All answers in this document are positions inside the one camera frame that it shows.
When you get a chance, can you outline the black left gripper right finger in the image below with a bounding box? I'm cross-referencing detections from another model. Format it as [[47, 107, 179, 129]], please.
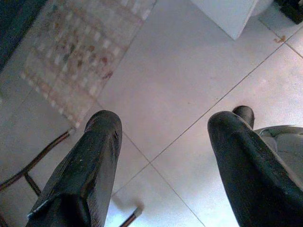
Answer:
[[207, 111, 303, 227]]

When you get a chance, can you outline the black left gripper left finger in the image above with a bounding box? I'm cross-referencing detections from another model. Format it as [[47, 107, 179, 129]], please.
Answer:
[[26, 110, 123, 227]]

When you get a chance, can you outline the white fridge with black front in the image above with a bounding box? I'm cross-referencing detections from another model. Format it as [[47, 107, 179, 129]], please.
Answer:
[[189, 0, 260, 41]]

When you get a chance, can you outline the patterned beige rug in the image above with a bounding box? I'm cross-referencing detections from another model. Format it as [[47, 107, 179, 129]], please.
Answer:
[[20, 0, 159, 130]]

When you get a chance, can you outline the black block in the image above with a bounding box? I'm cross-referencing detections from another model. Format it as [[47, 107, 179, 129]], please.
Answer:
[[274, 0, 303, 25]]

